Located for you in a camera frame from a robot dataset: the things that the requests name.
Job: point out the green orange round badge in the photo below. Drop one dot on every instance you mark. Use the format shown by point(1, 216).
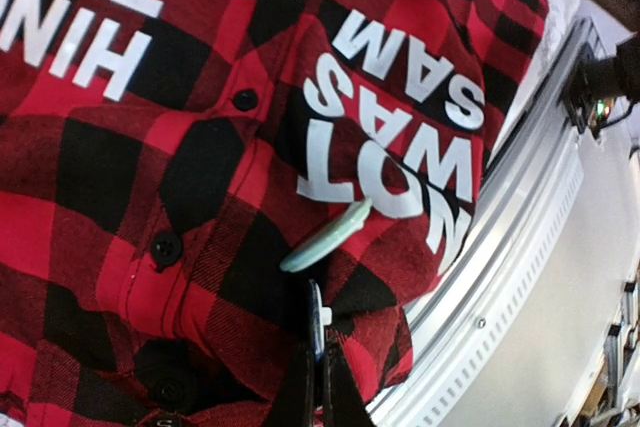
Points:
point(328, 238)

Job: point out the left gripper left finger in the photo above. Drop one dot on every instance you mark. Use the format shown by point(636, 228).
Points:
point(294, 404)

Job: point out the aluminium front rail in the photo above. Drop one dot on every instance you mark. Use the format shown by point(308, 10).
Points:
point(531, 187)

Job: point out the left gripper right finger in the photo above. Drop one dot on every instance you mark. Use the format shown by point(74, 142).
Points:
point(342, 403)

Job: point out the red black plaid shirt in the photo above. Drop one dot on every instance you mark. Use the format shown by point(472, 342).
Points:
point(160, 158)

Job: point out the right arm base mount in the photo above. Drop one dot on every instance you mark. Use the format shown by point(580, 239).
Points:
point(602, 92)

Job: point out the blue round badge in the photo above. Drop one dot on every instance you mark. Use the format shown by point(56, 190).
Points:
point(320, 317)

